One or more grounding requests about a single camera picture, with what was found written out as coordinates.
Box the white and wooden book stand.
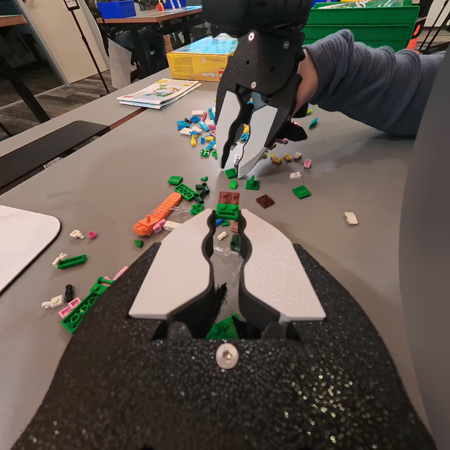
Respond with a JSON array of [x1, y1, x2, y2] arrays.
[[0, 205, 62, 293]]

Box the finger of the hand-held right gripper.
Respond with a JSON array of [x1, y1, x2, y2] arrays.
[[214, 89, 254, 170], [236, 104, 282, 179]]

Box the background work table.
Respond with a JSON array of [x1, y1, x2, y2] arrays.
[[96, 5, 204, 81], [0, 14, 50, 124]]

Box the white sheet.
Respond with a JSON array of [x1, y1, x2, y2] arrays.
[[108, 38, 133, 89]]

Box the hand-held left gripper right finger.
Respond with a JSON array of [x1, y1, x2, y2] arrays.
[[238, 208, 327, 333]]

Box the black tripod stand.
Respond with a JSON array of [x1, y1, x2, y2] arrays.
[[64, 0, 110, 95]]

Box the blue plastic storage bin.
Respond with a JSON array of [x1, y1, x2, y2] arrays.
[[96, 0, 137, 19]]

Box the orange lego brick separator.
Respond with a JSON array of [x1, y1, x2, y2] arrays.
[[134, 192, 183, 236]]

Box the stack of instruction booklets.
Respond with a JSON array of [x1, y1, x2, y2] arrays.
[[117, 79, 203, 110]]

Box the pink lego plates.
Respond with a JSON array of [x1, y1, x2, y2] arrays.
[[58, 297, 82, 319]]

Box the black table inset panel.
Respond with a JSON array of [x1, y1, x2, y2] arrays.
[[0, 120, 110, 189]]

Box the person's right forearm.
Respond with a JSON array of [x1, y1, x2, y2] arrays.
[[303, 29, 447, 138]]

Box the long green lego plate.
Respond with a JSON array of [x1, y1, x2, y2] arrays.
[[89, 276, 114, 296], [60, 291, 103, 334]]

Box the clear lego rod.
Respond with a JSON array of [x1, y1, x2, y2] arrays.
[[149, 206, 192, 217], [213, 246, 247, 278]]

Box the green lego treetop assembly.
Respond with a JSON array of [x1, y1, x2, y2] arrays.
[[215, 203, 240, 222]]

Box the yellow lego box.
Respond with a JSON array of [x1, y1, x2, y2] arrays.
[[166, 35, 240, 82]]

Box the green plastic storage bin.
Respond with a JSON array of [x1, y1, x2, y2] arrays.
[[302, 4, 421, 53]]

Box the person's right hand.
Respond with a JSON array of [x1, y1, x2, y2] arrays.
[[296, 49, 320, 107]]

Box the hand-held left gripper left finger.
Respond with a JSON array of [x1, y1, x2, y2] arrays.
[[128, 208, 225, 334]]

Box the narrow green lego plate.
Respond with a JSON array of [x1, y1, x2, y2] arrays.
[[57, 254, 87, 270]]

